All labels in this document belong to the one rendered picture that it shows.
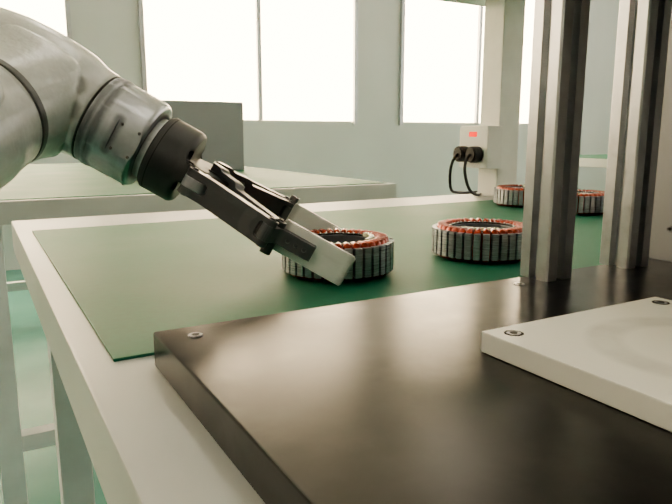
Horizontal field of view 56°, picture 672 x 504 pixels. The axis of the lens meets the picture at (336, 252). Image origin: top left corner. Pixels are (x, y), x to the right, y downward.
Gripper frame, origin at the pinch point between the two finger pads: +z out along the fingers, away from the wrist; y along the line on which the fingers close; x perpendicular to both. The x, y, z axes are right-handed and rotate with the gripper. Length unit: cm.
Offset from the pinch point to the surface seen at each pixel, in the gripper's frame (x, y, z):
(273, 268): -5.0, -1.7, -4.6
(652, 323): 9.6, 28.4, 14.5
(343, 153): 3, -476, 12
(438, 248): 5.0, -6.5, 10.3
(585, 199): 22, -44, 37
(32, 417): -114, -127, -44
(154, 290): -9.8, 7.6, -13.0
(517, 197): 17, -56, 30
